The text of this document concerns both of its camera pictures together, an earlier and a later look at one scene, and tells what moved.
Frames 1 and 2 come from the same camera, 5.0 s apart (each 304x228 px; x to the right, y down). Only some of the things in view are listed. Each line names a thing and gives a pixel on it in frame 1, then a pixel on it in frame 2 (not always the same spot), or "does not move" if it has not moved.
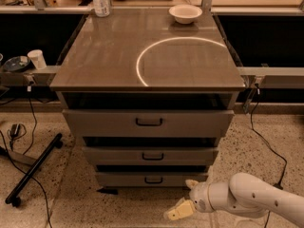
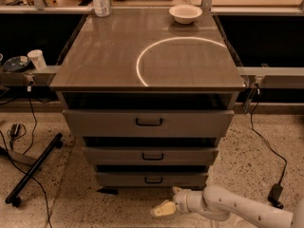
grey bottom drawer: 148,179 does not move
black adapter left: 14,130 does not move
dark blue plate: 14,64 does not move
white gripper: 199,196 to 182,201
